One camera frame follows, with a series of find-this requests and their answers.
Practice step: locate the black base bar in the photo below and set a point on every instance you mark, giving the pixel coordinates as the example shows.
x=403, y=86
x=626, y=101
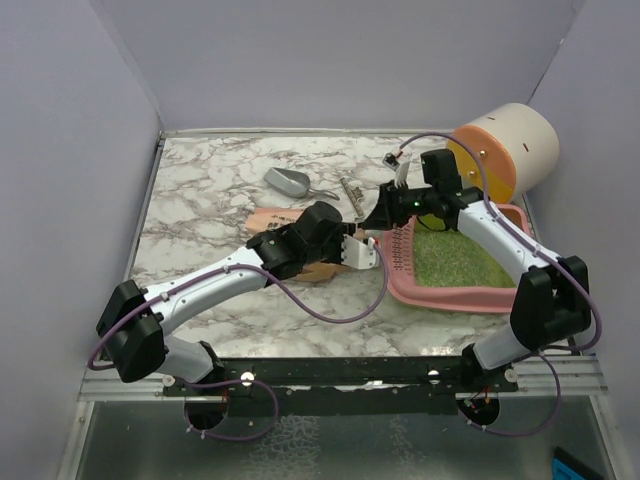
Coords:
x=342, y=386

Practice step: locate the pink litter box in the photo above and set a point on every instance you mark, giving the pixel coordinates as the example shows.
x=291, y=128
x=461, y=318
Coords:
x=444, y=270

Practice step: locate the cat litter bag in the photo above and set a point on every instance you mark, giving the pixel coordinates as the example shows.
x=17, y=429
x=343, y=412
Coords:
x=280, y=225

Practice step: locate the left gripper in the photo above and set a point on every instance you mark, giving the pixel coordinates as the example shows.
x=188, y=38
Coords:
x=337, y=258

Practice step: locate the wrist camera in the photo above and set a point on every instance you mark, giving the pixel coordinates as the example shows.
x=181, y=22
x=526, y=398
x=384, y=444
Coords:
x=394, y=160
x=359, y=254

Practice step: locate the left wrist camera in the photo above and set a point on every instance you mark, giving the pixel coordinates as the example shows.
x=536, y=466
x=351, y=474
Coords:
x=359, y=254

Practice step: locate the blue object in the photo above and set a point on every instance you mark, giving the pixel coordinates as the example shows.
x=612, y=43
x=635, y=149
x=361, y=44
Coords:
x=565, y=466

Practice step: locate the aluminium frame rail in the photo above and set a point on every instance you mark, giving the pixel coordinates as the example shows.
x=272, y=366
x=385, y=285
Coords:
x=569, y=375

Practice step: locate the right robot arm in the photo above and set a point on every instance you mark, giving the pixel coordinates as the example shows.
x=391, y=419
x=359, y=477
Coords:
x=550, y=303

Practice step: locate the grey metal litter scoop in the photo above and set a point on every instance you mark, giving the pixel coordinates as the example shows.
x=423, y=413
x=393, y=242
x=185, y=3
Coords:
x=294, y=184

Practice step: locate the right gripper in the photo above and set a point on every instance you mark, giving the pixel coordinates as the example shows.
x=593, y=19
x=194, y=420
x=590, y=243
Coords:
x=384, y=215

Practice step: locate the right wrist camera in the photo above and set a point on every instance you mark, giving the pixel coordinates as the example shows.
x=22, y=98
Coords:
x=394, y=160

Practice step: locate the cylindrical drawer cabinet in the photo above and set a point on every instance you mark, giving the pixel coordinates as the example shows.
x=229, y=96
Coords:
x=517, y=146

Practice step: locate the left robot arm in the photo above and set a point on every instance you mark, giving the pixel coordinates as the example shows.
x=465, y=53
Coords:
x=137, y=324

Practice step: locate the metal bag sealing clip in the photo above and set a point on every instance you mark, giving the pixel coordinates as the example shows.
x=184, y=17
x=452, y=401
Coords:
x=357, y=199

